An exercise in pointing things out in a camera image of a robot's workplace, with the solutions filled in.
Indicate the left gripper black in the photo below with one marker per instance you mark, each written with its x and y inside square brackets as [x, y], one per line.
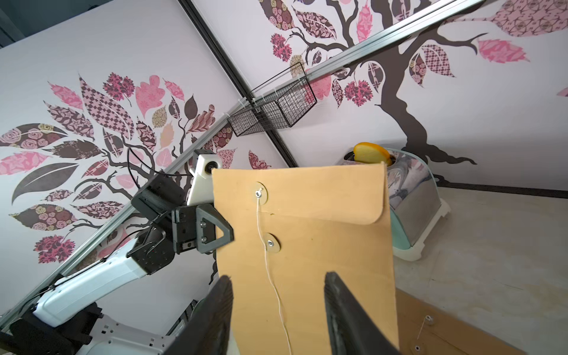
[200, 227]

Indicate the aluminium rail wall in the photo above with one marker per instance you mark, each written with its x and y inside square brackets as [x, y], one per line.
[416, 23]
[117, 220]

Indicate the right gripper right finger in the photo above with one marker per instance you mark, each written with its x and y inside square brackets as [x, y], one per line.
[350, 329]

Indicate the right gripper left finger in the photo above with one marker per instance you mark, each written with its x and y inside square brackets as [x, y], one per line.
[208, 331]

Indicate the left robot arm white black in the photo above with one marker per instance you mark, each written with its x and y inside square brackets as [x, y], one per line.
[65, 318]

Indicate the aluminium rail left wall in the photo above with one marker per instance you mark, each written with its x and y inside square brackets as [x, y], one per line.
[117, 220]

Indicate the brown file bag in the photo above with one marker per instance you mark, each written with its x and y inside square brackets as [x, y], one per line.
[291, 227]
[425, 329]

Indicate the aluminium rail back wall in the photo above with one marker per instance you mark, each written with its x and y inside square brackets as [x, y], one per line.
[416, 23]

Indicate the black wire basket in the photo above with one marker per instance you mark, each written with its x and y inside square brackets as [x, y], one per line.
[277, 104]

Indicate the mint green toaster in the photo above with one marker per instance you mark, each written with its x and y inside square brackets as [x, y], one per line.
[416, 206]

